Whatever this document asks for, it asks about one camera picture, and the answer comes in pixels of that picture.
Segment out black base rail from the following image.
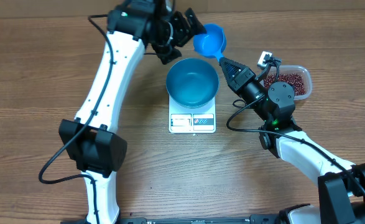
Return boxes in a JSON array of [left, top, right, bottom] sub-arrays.
[[60, 210, 295, 224]]

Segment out teal blue bowl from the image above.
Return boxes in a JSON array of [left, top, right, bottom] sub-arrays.
[[166, 58, 219, 108]]

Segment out white digital kitchen scale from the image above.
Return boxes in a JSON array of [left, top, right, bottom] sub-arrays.
[[169, 97, 216, 134]]

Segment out blue plastic measuring scoop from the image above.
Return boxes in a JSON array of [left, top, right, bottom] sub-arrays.
[[193, 24, 227, 62]]

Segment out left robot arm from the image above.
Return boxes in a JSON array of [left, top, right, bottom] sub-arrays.
[[58, 1, 206, 223]]

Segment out red beans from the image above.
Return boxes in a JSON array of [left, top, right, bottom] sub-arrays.
[[263, 73, 306, 96]]

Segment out clear plastic container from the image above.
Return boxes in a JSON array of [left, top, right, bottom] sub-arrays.
[[261, 65, 313, 101]]

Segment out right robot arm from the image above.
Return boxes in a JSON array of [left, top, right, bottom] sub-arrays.
[[218, 55, 365, 223]]

